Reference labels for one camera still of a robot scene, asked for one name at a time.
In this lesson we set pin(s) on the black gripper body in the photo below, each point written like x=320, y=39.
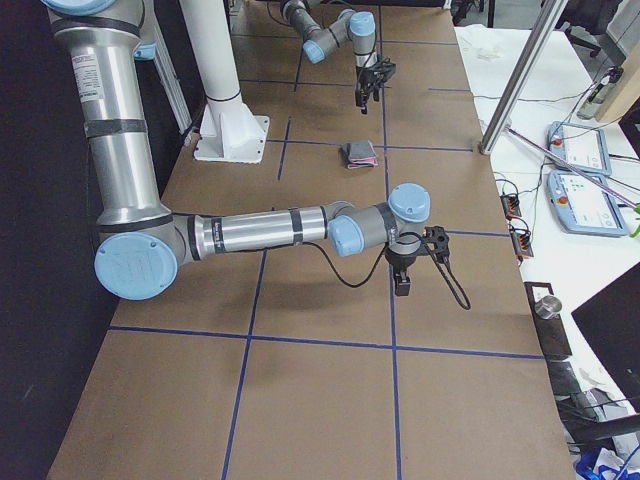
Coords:
x=401, y=260
x=364, y=80

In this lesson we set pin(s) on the lower teach pendant tablet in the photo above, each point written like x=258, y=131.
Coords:
x=583, y=208

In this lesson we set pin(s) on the white mounting plate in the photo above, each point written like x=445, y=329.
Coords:
x=230, y=132

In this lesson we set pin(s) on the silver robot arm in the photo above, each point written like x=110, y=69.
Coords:
x=143, y=243
x=351, y=26

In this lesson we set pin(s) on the teach pendant tablet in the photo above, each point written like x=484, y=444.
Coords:
x=580, y=146
x=583, y=208

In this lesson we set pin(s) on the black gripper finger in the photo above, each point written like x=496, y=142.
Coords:
x=364, y=109
x=359, y=98
x=402, y=284

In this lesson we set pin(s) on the pink towel with grey back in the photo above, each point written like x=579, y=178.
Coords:
x=359, y=154

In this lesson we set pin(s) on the aluminium frame post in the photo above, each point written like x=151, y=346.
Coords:
x=533, y=48

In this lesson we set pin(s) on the black monitor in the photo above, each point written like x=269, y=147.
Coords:
x=609, y=322

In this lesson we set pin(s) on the upper teach pendant tablet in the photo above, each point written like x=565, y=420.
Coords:
x=580, y=146

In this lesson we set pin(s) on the orange black connector box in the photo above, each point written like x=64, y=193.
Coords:
x=511, y=205

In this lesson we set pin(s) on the silver metal cup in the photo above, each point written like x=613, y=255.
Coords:
x=547, y=307

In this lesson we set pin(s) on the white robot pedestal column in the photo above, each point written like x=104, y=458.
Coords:
x=208, y=31

